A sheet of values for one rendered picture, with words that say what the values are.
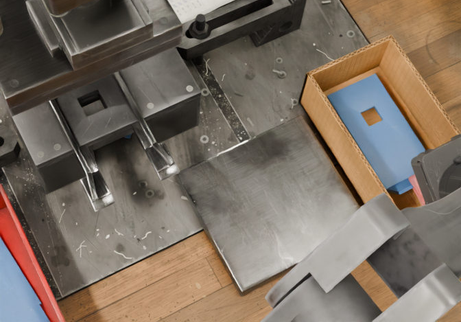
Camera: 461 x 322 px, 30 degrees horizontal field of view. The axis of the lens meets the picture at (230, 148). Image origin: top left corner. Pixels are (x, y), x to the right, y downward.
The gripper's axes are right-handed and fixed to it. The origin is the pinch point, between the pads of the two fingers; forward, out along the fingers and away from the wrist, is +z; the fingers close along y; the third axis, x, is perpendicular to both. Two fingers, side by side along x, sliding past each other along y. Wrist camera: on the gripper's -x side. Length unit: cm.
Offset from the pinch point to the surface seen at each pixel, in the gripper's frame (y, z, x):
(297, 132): 9.5, 7.8, 8.8
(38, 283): 6.4, 8.3, 43.3
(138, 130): 17.7, 5.5, 26.9
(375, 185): 2.3, -1.8, 5.9
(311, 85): 14.3, 5.5, 5.9
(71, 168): 16.3, 10.0, 34.8
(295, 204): 2.8, 3.8, 13.7
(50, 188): 14.9, 12.4, 37.6
